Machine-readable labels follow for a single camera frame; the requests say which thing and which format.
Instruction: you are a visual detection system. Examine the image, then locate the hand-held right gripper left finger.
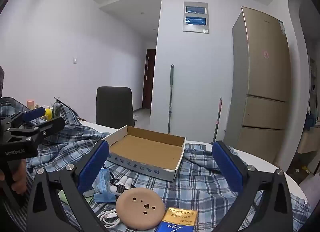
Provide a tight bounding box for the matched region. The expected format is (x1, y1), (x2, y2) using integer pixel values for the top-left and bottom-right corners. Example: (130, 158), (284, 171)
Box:
(26, 139), (110, 232)

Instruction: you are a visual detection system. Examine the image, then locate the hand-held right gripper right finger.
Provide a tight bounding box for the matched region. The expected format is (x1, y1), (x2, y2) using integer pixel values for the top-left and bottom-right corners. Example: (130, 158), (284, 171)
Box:
(211, 140), (294, 232)

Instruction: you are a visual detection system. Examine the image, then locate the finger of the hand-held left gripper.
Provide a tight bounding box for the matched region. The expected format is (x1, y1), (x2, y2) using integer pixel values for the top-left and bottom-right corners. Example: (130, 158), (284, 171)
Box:
(5, 107), (47, 129)
(5, 117), (66, 145)

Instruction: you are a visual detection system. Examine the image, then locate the blue wet wipes pack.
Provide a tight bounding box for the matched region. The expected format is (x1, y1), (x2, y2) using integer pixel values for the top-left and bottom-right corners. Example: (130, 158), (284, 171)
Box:
(92, 168), (117, 202)

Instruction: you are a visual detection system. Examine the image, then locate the light green snap wallet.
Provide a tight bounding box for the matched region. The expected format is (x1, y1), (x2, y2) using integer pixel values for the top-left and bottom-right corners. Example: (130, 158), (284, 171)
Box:
(56, 189), (95, 206)

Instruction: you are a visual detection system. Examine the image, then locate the white cable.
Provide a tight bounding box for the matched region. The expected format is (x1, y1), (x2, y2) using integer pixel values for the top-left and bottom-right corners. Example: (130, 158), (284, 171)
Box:
(99, 209), (128, 229)

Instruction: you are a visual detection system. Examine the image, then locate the cardboard box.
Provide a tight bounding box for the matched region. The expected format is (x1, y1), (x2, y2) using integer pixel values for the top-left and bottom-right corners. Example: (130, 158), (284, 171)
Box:
(102, 125), (187, 182)

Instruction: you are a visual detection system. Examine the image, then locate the tan round pad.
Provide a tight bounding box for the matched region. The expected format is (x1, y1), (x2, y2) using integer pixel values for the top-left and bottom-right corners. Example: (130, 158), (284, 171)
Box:
(115, 187), (165, 230)

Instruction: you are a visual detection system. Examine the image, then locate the blue and gold packet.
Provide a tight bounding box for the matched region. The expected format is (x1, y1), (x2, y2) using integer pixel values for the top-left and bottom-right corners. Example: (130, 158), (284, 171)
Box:
(154, 207), (199, 232)

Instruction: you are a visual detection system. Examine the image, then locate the person's left hand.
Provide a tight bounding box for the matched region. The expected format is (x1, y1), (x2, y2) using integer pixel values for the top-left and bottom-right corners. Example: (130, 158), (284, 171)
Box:
(10, 160), (27, 196)

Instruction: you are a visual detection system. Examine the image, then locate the yellow plastic item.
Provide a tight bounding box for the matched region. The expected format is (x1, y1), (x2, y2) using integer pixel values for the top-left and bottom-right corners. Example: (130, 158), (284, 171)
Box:
(41, 107), (53, 120)

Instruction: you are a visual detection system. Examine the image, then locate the blue plaid cloth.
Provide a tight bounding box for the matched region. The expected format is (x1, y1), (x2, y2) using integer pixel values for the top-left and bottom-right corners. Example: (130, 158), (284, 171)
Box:
(0, 97), (313, 232)

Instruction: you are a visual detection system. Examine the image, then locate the dark grey chair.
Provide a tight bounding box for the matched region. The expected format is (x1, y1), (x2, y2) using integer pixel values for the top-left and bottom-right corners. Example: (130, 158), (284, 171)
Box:
(96, 86), (135, 130)

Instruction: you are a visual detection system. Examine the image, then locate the beige cabinet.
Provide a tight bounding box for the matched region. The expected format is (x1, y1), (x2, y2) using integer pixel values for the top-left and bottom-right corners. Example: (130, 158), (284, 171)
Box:
(296, 124), (320, 154)

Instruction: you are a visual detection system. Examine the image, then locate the gold refrigerator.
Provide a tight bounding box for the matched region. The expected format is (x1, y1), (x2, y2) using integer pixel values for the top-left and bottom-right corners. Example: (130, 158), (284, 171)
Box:
(223, 6), (292, 170)

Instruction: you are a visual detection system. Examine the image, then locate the dark wooden door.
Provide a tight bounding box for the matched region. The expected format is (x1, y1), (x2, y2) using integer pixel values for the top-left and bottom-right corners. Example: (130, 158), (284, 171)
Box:
(142, 49), (156, 110)

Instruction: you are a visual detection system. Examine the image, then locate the grey electrical panel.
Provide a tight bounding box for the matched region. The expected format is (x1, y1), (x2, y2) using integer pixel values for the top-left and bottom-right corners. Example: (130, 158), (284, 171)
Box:
(183, 2), (210, 33)

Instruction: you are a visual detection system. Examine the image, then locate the white bunny hair tie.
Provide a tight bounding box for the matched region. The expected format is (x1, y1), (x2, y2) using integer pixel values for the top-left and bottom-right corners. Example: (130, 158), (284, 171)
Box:
(110, 176), (137, 195)

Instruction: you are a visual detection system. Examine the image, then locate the pink handled broom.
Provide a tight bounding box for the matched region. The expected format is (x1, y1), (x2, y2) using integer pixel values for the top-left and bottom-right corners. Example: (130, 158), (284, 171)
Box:
(212, 97), (223, 143)

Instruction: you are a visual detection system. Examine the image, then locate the grey mop handle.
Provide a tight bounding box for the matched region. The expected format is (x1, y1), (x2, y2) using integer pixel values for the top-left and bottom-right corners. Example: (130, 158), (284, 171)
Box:
(167, 64), (175, 134)

